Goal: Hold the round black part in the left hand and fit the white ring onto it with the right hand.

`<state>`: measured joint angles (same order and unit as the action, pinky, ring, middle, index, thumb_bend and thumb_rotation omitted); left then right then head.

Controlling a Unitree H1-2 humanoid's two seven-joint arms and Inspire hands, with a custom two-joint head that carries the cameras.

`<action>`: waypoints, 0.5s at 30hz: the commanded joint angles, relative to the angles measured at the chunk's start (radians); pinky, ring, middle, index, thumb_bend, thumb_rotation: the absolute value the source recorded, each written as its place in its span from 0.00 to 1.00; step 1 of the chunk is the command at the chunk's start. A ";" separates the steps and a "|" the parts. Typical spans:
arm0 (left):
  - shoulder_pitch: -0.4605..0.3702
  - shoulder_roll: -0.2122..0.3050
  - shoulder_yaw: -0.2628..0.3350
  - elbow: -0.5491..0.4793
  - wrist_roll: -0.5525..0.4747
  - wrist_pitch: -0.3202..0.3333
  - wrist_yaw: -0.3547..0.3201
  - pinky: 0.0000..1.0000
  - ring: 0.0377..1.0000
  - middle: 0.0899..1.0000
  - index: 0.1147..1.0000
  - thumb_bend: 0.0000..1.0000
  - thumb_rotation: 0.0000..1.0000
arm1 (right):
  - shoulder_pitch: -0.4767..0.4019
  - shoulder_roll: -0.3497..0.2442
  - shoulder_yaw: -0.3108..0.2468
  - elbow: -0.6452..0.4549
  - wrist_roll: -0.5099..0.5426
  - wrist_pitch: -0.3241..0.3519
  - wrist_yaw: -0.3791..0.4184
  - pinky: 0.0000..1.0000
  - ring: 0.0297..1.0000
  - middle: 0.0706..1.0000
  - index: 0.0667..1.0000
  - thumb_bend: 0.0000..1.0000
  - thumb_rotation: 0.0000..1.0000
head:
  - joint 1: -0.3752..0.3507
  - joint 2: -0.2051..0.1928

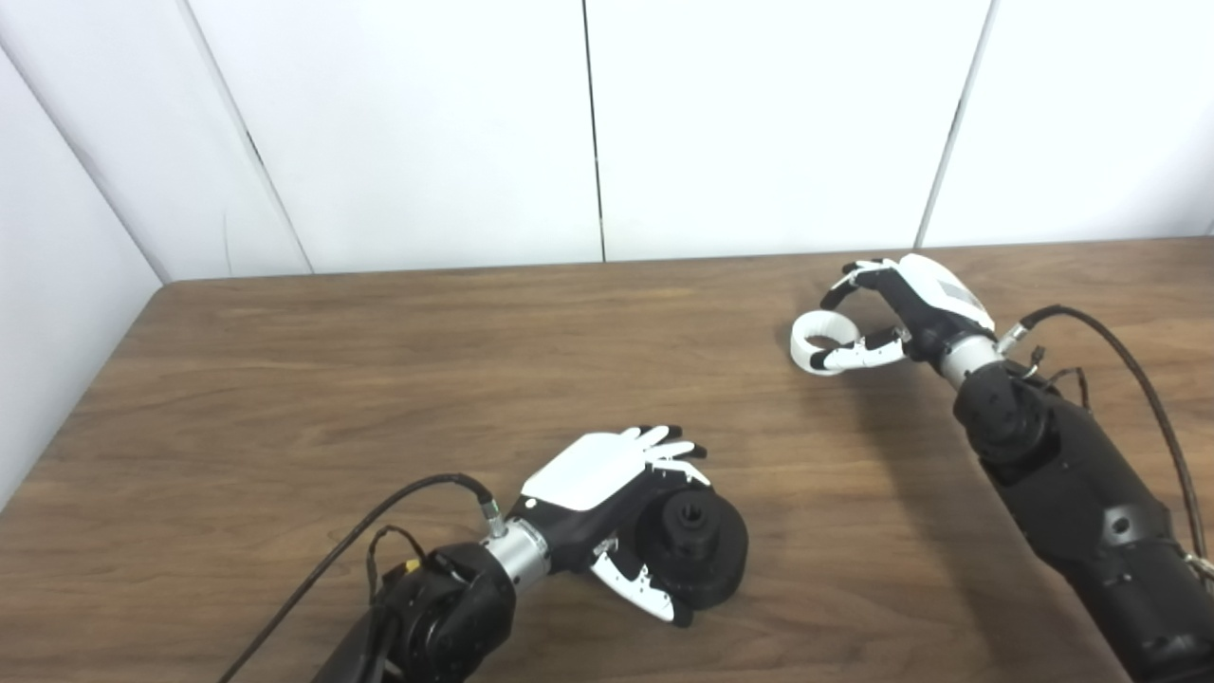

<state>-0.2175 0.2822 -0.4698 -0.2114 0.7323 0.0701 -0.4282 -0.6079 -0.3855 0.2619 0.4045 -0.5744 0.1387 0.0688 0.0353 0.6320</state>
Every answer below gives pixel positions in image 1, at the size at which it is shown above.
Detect left white-black robot hand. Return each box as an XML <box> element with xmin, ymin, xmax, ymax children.
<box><xmin>507</xmin><ymin>425</ymin><xmax>712</xmax><ymax>629</ymax></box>

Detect right white-black robot hand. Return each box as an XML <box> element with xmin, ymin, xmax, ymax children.
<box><xmin>809</xmin><ymin>253</ymin><xmax>999</xmax><ymax>373</ymax></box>

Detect white ring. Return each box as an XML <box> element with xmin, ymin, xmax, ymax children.
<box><xmin>790</xmin><ymin>309</ymin><xmax>864</xmax><ymax>378</ymax></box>

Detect round black part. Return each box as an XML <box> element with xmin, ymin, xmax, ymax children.
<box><xmin>634</xmin><ymin>484</ymin><xmax>750</xmax><ymax>611</ymax></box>

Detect right arm thin wires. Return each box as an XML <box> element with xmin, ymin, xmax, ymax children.
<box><xmin>1020</xmin><ymin>346</ymin><xmax>1092</xmax><ymax>414</ymax></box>

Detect arm thin wires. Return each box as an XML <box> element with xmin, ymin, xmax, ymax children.
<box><xmin>1020</xmin><ymin>346</ymin><xmax>1092</xmax><ymax>414</ymax></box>
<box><xmin>365</xmin><ymin>525</ymin><xmax>428</xmax><ymax>608</ymax></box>

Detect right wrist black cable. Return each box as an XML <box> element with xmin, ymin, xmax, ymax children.
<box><xmin>996</xmin><ymin>304</ymin><xmax>1210</xmax><ymax>561</ymax></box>

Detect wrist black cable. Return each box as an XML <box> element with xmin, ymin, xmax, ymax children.
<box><xmin>996</xmin><ymin>304</ymin><xmax>1210</xmax><ymax>561</ymax></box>
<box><xmin>218</xmin><ymin>473</ymin><xmax>508</xmax><ymax>683</ymax></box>

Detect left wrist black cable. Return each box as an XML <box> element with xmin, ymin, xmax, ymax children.
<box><xmin>218</xmin><ymin>473</ymin><xmax>508</xmax><ymax>683</ymax></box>

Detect left arm thin wires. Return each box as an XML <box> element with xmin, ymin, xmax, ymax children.
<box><xmin>365</xmin><ymin>525</ymin><xmax>428</xmax><ymax>608</ymax></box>

